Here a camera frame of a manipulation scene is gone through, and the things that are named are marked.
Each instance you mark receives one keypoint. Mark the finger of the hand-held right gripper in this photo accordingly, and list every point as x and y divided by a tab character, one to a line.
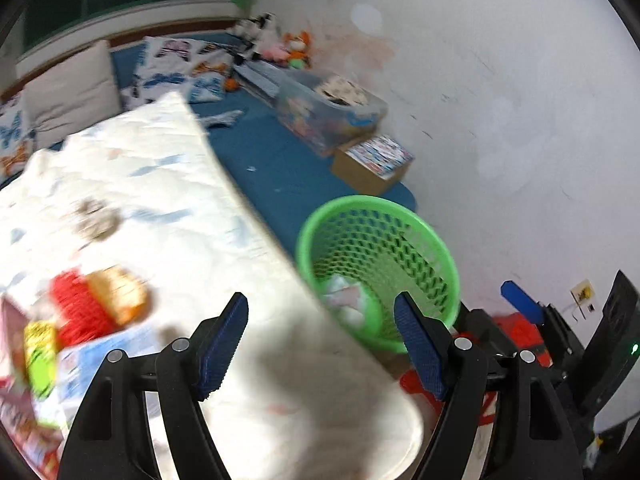
482	325
522	302

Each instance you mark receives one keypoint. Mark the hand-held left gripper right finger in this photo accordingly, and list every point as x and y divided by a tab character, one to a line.
420	350

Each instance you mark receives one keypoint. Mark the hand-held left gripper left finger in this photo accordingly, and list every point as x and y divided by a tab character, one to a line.
225	350

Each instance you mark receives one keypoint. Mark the green plastic mesh basket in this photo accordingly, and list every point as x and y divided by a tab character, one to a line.
380	240

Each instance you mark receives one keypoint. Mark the orange peel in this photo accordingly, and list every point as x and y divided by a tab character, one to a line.
120	295

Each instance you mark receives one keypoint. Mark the clear bottle yellow-green label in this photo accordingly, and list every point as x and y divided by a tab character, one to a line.
40	360

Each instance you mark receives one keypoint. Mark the red plastic bag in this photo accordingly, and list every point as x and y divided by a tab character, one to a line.
522	332

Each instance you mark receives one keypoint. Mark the white tissue wad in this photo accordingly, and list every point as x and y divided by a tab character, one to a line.
350	300

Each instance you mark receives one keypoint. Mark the white and blue packet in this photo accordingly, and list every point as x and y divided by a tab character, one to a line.
95	365

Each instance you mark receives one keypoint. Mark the red mesh wrapper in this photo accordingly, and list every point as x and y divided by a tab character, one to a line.
80	310

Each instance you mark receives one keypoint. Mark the white quilted blanket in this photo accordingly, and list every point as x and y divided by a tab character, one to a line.
175	200

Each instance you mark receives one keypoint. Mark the crumpled stained tissue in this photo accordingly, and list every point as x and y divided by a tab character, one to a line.
95	220

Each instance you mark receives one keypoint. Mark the cardboard box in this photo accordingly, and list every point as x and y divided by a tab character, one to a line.
370	165

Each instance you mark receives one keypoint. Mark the cartoon picture book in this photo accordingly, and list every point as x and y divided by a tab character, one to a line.
22	420

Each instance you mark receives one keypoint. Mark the crumpled white paper scrap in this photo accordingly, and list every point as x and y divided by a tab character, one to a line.
222	119

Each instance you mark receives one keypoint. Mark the clear plastic storage box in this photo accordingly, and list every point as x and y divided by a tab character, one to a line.
325	110

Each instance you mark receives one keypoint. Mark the folded checked cloth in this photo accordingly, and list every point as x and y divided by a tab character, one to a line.
257	77

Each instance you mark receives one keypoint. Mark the butterfly print pillow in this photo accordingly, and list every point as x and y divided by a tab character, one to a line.
170	67
12	135

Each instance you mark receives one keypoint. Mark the beige pillow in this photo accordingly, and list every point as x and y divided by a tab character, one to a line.
70	95

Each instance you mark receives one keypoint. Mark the pink plush toy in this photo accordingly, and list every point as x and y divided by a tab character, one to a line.
276	52

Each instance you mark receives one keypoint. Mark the orange plush fox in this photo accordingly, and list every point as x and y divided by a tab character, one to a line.
297	49

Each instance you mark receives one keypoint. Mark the black and white plush cow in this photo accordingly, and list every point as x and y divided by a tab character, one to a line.
257	32

